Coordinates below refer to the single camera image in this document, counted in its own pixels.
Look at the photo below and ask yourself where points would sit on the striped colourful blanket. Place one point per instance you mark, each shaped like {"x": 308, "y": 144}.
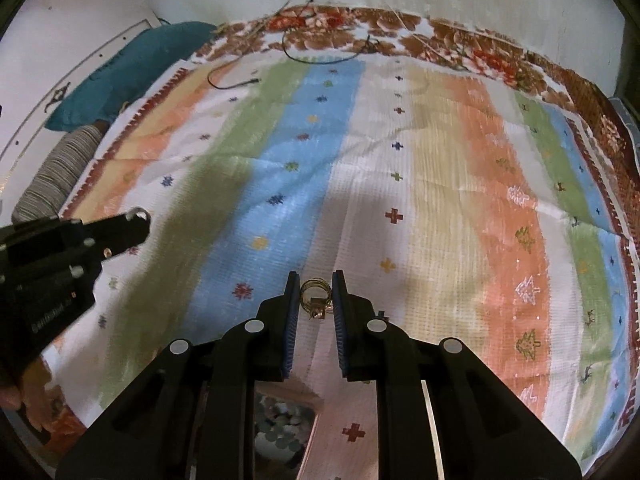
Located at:
{"x": 400, "y": 210}

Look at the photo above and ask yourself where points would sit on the teal pillow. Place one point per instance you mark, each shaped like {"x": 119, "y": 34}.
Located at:
{"x": 140, "y": 65}

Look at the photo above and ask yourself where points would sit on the wooden jewelry box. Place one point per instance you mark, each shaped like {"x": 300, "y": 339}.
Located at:
{"x": 310, "y": 430}

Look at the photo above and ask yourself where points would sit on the grey striped pillow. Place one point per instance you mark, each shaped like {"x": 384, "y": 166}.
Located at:
{"x": 60, "y": 175}

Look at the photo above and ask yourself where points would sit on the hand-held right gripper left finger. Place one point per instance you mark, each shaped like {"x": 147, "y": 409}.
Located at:
{"x": 290, "y": 325}

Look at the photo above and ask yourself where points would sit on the person's left hand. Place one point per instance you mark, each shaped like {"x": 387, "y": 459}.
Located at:
{"x": 9, "y": 396}

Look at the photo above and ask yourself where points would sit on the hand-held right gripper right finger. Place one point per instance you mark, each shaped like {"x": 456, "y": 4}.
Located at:
{"x": 340, "y": 325}

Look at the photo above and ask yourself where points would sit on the clear plastic container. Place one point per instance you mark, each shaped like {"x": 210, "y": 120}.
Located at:
{"x": 627, "y": 130}

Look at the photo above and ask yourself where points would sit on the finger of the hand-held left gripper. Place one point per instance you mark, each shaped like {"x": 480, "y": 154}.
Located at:
{"x": 120, "y": 222}
{"x": 117, "y": 247}

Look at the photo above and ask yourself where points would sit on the colourful striped bedsheet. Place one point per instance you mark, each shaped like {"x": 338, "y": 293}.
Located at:
{"x": 450, "y": 35}

